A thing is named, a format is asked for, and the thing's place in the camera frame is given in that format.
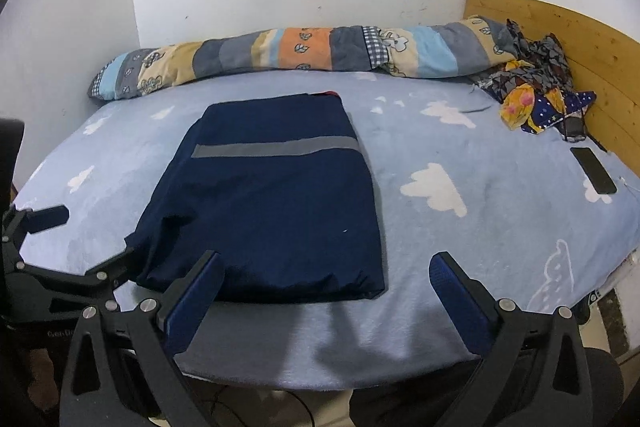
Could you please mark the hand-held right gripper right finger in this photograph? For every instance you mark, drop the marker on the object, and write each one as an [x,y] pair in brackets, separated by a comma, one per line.
[460,302]

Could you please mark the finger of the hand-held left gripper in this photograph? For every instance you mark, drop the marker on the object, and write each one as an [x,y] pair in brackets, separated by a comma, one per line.
[45,217]
[100,279]

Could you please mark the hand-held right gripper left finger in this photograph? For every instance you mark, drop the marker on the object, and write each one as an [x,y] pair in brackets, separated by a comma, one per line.
[195,302]

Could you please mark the navy blue work jacket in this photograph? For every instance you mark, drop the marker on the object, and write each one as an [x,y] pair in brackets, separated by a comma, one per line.
[275,197]

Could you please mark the light blue cloud bed sheet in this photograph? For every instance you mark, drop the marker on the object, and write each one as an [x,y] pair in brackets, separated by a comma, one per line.
[450,247]

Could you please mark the black smartphone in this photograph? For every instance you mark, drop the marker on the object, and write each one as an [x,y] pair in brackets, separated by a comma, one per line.
[595,172]

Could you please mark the colourful patterned cloth pile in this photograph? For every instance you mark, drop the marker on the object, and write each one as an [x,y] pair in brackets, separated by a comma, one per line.
[535,107]

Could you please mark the patchwork rolled quilt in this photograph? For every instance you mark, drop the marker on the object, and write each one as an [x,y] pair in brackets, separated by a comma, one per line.
[310,49]

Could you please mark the wooden headboard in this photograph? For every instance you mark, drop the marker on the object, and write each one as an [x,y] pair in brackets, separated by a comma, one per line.
[600,52]

